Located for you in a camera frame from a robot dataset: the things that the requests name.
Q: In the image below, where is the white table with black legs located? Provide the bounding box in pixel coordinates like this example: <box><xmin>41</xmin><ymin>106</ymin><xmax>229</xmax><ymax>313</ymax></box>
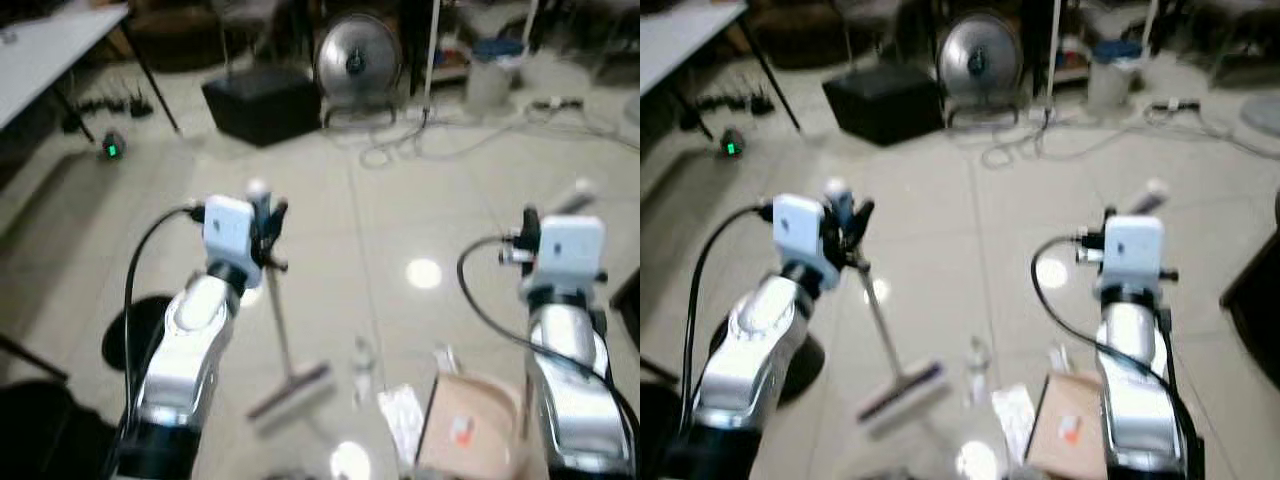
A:
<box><xmin>0</xmin><ymin>2</ymin><xmax>183</xmax><ymax>136</ymax></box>
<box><xmin>640</xmin><ymin>0</ymin><xmax>803</xmax><ymax>141</ymax></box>

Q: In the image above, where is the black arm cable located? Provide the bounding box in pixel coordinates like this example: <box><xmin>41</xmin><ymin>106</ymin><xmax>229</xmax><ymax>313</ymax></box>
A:
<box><xmin>118</xmin><ymin>203</ymin><xmax>207</xmax><ymax>446</ymax></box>
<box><xmin>683</xmin><ymin>203</ymin><xmax>777</xmax><ymax>446</ymax></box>
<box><xmin>457</xmin><ymin>235</ymin><xmax>641</xmax><ymax>446</ymax></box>
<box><xmin>1030</xmin><ymin>234</ymin><xmax>1203</xmax><ymax>446</ymax></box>

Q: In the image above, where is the black box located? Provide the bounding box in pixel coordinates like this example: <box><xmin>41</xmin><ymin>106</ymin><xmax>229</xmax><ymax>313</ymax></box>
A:
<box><xmin>202</xmin><ymin>67</ymin><xmax>323</xmax><ymax>148</ymax></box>
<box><xmin>822</xmin><ymin>64</ymin><xmax>947</xmax><ymax>147</ymax></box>

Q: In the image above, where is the silver floor fan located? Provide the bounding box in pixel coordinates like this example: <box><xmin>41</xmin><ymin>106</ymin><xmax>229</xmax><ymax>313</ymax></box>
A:
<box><xmin>314</xmin><ymin>11</ymin><xmax>403</xmax><ymax>129</ymax></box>
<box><xmin>937</xmin><ymin>10</ymin><xmax>1025</xmax><ymax>129</ymax></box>

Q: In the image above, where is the dark furniture piece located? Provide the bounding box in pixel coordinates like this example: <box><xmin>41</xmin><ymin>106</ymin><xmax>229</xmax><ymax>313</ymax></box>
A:
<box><xmin>1219</xmin><ymin>190</ymin><xmax>1280</xmax><ymax>363</ymax></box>
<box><xmin>610</xmin><ymin>268</ymin><xmax>641</xmax><ymax>346</ymax></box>

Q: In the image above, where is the white pole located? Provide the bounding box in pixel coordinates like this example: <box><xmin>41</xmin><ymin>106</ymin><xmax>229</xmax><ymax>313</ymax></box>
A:
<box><xmin>1044</xmin><ymin>0</ymin><xmax>1063</xmax><ymax>113</ymax></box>
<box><xmin>423</xmin><ymin>0</ymin><xmax>443</xmax><ymax>113</ymax></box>

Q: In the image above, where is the grey round disc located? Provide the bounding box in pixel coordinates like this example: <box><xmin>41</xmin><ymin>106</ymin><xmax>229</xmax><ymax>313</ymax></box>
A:
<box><xmin>1237</xmin><ymin>94</ymin><xmax>1280</xmax><ymax>153</ymax></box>

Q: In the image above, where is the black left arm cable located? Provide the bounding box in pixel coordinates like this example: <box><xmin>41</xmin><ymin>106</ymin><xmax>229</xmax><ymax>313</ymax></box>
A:
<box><xmin>683</xmin><ymin>203</ymin><xmax>777</xmax><ymax>446</ymax></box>
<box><xmin>118</xmin><ymin>203</ymin><xmax>207</xmax><ymax>446</ymax></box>

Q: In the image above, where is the black chargers row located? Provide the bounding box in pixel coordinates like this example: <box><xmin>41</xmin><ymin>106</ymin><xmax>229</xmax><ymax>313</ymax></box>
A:
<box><xmin>72</xmin><ymin>88</ymin><xmax>157</xmax><ymax>119</ymax></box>
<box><xmin>695</xmin><ymin>86</ymin><xmax>777</xmax><ymax>115</ymax></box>

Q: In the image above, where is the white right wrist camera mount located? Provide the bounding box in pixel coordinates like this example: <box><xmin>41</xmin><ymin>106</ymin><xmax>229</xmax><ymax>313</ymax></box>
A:
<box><xmin>535</xmin><ymin>216</ymin><xmax>607</xmax><ymax>287</ymax></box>
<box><xmin>1105</xmin><ymin>216</ymin><xmax>1167</xmax><ymax>292</ymax></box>

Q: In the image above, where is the broom with grey handle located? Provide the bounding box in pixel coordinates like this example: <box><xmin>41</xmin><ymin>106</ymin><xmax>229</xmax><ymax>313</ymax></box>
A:
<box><xmin>246</xmin><ymin>178</ymin><xmax>337</xmax><ymax>423</ymax></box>
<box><xmin>826</xmin><ymin>177</ymin><xmax>950</xmax><ymax>429</ymax></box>

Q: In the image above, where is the black round stool base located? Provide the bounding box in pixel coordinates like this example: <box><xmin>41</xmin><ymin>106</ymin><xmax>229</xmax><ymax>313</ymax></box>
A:
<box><xmin>776</xmin><ymin>330</ymin><xmax>827</xmax><ymax>406</ymax></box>
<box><xmin>100</xmin><ymin>294</ymin><xmax>177</xmax><ymax>373</ymax></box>

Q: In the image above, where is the clear plastic bottle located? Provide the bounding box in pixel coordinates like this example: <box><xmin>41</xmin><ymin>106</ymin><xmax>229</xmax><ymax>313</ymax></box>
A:
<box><xmin>963</xmin><ymin>336</ymin><xmax>993</xmax><ymax>407</ymax></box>
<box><xmin>350</xmin><ymin>337</ymin><xmax>380</xmax><ymax>407</ymax></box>

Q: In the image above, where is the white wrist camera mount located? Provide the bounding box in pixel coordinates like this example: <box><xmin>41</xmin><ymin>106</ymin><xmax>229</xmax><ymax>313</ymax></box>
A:
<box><xmin>535</xmin><ymin>216</ymin><xmax>607</xmax><ymax>287</ymax></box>
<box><xmin>1105</xmin><ymin>216</ymin><xmax>1167</xmax><ymax>292</ymax></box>
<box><xmin>203</xmin><ymin>196</ymin><xmax>257</xmax><ymax>265</ymax></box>
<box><xmin>772</xmin><ymin>194</ymin><xmax>828</xmax><ymax>272</ymax></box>

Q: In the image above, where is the white plastic bag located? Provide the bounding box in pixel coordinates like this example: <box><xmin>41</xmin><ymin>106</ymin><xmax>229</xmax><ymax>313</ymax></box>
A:
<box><xmin>990</xmin><ymin>385</ymin><xmax>1039</xmax><ymax>468</ymax></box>
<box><xmin>379</xmin><ymin>385</ymin><xmax>428</xmax><ymax>468</ymax></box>

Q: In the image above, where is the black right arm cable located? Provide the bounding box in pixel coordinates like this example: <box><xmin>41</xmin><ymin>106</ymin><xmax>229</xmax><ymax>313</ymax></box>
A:
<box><xmin>1030</xmin><ymin>234</ymin><xmax>1203</xmax><ymax>446</ymax></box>
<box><xmin>457</xmin><ymin>235</ymin><xmax>641</xmax><ymax>446</ymax></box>

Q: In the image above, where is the black chair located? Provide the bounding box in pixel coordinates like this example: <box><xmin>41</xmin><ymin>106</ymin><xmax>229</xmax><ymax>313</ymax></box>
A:
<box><xmin>0</xmin><ymin>335</ymin><xmax>113</xmax><ymax>480</ymax></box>

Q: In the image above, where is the white floor cable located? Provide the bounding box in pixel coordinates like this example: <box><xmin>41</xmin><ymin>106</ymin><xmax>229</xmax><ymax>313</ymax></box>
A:
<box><xmin>358</xmin><ymin>104</ymin><xmax>641</xmax><ymax>171</ymax></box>
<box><xmin>980</xmin><ymin>104</ymin><xmax>1280</xmax><ymax>171</ymax></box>

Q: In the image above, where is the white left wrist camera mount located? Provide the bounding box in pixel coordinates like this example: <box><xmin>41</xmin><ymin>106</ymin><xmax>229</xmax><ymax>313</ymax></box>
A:
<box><xmin>203</xmin><ymin>196</ymin><xmax>257</xmax><ymax>265</ymax></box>
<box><xmin>772</xmin><ymin>194</ymin><xmax>828</xmax><ymax>272</ymax></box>

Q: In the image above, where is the brown cardboard box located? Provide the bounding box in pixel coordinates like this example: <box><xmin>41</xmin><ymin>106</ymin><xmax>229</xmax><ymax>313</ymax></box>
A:
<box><xmin>414</xmin><ymin>371</ymin><xmax>533</xmax><ymax>479</ymax></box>
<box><xmin>1026</xmin><ymin>371</ymin><xmax>1113</xmax><ymax>479</ymax></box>

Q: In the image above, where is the clear bin with blue lid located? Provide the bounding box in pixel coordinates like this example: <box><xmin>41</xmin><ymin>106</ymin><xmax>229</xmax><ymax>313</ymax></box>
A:
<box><xmin>1087</xmin><ymin>38</ymin><xmax>1145</xmax><ymax>113</ymax></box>
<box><xmin>467</xmin><ymin>38</ymin><xmax>527</xmax><ymax>113</ymax></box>

